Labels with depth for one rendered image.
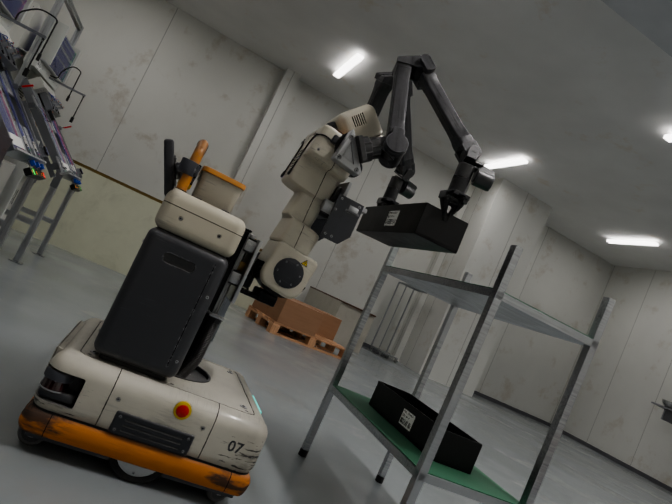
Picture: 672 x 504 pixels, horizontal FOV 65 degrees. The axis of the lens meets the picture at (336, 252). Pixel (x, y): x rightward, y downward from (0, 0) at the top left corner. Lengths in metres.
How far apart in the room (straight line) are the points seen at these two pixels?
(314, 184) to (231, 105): 9.19
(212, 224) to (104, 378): 0.52
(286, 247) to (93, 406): 0.74
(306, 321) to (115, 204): 2.59
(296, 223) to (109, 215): 4.38
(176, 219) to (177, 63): 9.56
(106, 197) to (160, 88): 5.20
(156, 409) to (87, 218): 4.56
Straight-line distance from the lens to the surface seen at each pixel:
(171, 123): 10.83
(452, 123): 1.91
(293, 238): 1.79
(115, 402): 1.63
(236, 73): 11.14
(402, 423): 2.15
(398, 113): 1.86
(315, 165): 1.85
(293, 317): 6.55
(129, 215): 6.02
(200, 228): 1.59
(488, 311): 1.71
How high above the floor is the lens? 0.72
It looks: 4 degrees up
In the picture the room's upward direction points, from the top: 25 degrees clockwise
